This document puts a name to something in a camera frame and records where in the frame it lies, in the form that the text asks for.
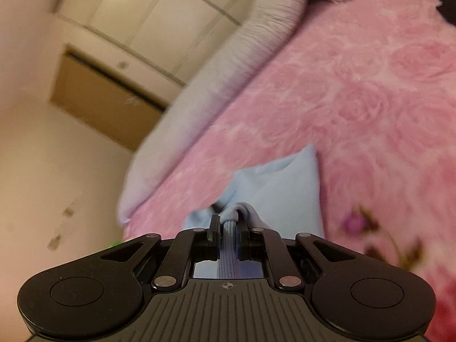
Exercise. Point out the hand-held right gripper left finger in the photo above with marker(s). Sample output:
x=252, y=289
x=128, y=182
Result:
x=213, y=228

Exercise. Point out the light blue pants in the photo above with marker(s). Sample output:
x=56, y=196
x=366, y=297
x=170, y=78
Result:
x=278, y=185

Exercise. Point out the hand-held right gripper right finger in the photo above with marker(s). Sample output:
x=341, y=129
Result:
x=244, y=239

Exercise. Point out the cream wardrobe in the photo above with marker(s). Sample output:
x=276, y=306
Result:
x=142, y=14

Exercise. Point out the pink rose-pattern blanket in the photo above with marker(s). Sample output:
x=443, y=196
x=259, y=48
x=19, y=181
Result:
x=356, y=78

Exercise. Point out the brown wooden door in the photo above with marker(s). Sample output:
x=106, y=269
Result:
x=107, y=107

